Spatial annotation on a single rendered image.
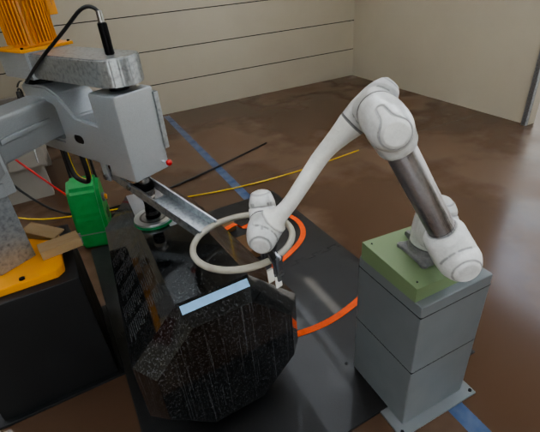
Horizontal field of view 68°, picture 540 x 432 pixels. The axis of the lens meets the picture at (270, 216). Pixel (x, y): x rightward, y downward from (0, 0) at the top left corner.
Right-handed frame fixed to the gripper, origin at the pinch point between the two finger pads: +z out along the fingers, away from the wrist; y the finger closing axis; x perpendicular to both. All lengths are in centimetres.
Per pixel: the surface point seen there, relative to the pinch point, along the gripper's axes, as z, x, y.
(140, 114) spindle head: -65, 11, 72
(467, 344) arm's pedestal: 51, -66, -54
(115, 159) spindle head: -46, 26, 82
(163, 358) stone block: 19, 51, 15
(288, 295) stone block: 22.5, -12.2, 9.1
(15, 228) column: -23, 77, 105
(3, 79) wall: -54, 11, 566
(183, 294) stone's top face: -0.6, 33.5, 20.8
